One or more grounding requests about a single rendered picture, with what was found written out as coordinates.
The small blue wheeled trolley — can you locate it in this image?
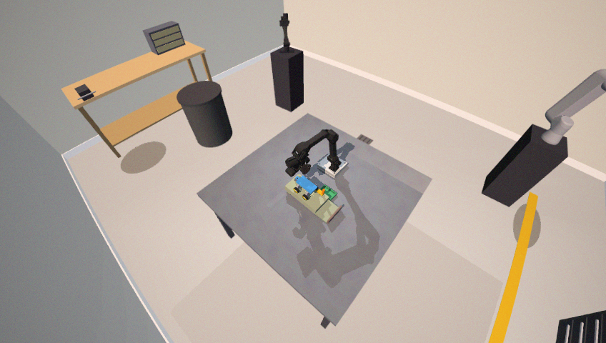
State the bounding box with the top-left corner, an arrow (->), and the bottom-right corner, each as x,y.
294,176 -> 318,200

